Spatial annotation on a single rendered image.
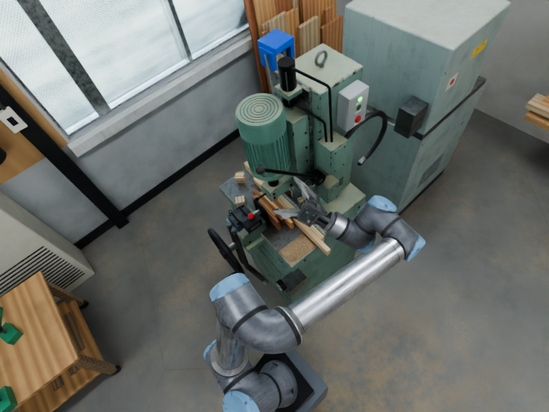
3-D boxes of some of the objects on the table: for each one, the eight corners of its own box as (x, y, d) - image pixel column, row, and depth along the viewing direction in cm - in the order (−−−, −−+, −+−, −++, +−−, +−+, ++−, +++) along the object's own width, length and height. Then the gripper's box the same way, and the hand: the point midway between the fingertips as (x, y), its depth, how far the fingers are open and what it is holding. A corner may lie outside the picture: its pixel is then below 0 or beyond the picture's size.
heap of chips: (278, 251, 155) (278, 248, 152) (302, 233, 159) (301, 229, 156) (292, 265, 151) (291, 261, 148) (315, 246, 154) (315, 243, 151)
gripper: (346, 206, 115) (296, 177, 113) (315, 248, 123) (267, 222, 120) (344, 196, 123) (296, 169, 121) (314, 237, 131) (270, 212, 128)
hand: (282, 193), depth 123 cm, fingers open, 14 cm apart
